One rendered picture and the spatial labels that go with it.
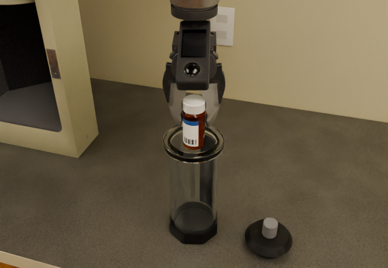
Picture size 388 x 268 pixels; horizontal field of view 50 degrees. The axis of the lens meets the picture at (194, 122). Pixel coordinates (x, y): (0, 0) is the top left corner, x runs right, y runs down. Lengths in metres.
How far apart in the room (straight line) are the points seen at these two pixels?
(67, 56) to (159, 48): 0.42
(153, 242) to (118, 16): 0.75
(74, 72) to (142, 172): 0.29
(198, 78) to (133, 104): 0.72
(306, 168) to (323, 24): 0.40
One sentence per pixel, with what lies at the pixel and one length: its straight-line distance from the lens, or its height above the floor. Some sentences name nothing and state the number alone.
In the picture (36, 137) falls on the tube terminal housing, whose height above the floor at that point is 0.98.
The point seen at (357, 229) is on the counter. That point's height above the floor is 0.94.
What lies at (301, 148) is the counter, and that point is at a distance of 1.13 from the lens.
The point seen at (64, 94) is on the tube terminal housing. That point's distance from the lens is 1.00.
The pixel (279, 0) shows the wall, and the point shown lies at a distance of 1.19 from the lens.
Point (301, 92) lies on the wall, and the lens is 1.30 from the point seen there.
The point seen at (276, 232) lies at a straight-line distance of 0.85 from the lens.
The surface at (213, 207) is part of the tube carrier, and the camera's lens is 0.82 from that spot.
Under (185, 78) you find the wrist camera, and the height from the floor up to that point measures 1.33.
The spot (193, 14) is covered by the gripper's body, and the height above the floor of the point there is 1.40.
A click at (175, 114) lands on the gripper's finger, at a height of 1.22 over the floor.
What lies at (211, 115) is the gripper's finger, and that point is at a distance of 0.71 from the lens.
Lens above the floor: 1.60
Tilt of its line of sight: 34 degrees down
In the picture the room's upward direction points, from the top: straight up
